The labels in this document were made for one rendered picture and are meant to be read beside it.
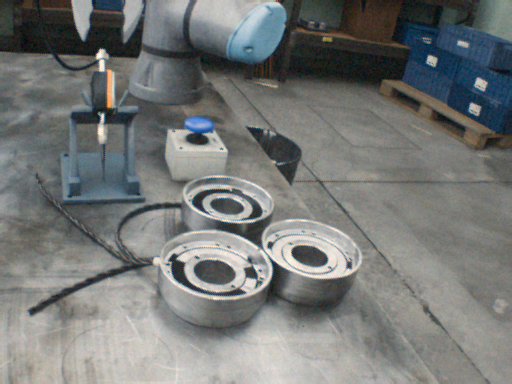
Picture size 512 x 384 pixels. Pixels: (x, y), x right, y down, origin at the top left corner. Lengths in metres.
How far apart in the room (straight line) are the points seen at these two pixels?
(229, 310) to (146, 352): 0.08
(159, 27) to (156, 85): 0.11
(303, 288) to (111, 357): 0.19
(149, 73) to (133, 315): 0.60
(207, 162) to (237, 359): 0.32
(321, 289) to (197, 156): 0.27
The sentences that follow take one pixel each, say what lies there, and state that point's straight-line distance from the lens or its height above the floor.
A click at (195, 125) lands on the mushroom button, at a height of 0.87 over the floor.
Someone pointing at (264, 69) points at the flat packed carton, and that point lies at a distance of 4.34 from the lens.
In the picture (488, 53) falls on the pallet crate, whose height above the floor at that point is 0.68.
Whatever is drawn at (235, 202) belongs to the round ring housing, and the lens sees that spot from 0.60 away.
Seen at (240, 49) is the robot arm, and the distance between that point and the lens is 0.86.
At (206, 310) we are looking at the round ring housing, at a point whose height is 0.83.
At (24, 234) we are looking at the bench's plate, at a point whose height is 0.80.
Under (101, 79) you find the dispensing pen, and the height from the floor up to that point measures 0.93.
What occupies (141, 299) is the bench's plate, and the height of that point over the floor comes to 0.80.
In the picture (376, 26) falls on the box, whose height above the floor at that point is 0.59.
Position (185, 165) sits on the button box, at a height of 0.82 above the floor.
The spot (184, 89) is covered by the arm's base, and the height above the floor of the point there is 0.83.
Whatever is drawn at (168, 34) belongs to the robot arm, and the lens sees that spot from 0.94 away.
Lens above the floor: 1.12
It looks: 26 degrees down
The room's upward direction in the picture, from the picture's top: 11 degrees clockwise
